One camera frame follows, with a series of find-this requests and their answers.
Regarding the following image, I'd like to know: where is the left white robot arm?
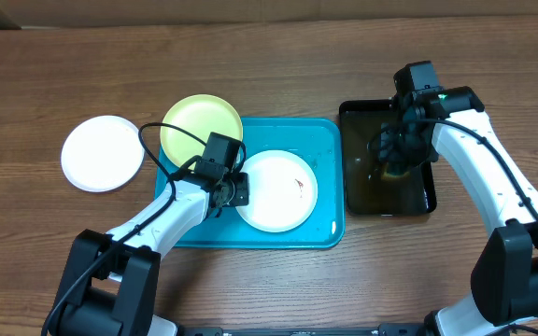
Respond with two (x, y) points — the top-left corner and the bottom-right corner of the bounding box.
(41, 133), (248, 336)

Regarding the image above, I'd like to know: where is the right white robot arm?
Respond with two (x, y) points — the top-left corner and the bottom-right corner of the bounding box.
(369, 61), (538, 335)

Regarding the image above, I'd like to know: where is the black water tray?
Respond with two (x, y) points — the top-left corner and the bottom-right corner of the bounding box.
(338, 99), (437, 216)

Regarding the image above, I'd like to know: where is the teal plastic tray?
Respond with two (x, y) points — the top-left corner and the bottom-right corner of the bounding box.
(177, 118), (346, 249)

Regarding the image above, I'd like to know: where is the white plate with red stain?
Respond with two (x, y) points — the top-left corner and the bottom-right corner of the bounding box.
(60, 115), (144, 193)

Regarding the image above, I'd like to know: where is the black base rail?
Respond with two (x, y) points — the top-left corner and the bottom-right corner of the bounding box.
(177, 323), (438, 336)

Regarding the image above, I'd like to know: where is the yellow-green plate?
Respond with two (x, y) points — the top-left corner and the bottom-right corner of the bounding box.
(160, 94), (244, 167)

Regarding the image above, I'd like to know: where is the green yellow sponge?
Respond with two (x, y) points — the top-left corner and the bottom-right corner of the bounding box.
(380, 161), (411, 179)

